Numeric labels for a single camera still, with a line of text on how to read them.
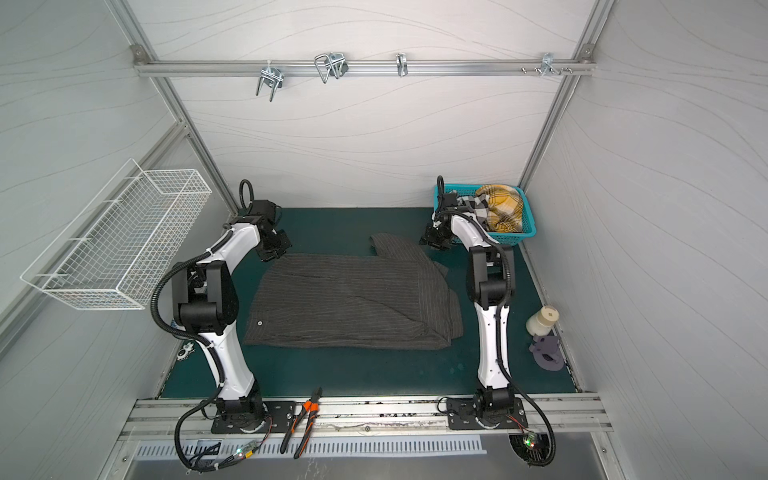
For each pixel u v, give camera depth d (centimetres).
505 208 105
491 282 61
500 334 62
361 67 78
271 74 78
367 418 75
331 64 77
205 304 53
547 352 82
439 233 92
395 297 95
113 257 67
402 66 78
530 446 72
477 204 110
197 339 54
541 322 82
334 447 70
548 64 76
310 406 75
